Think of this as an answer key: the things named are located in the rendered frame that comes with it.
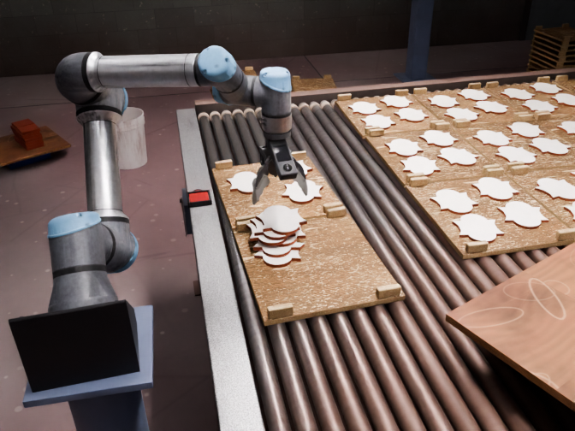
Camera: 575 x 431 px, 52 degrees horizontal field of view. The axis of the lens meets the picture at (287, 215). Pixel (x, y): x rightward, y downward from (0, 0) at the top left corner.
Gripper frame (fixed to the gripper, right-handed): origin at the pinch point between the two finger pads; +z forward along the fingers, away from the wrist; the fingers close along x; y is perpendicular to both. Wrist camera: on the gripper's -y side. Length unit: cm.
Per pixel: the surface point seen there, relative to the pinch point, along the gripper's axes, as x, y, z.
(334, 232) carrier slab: -15.0, -1.5, 11.9
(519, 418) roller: -25, -72, 14
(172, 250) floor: 20, 147, 105
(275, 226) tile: 2.9, -3.4, 5.1
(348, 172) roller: -35, 35, 13
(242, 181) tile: 2.4, 35.6, 10.7
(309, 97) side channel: -47, 108, 12
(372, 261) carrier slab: -19.2, -18.1, 11.9
